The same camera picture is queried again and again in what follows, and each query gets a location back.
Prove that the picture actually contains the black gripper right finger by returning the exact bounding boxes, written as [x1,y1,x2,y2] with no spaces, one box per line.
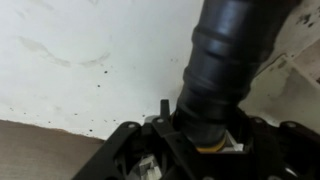
[213,106,320,180]

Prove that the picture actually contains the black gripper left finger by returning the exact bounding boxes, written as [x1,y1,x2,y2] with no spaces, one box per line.
[71,99,201,180]

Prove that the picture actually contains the yellow and black flashlight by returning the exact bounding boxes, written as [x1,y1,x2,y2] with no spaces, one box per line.
[172,0,303,154]

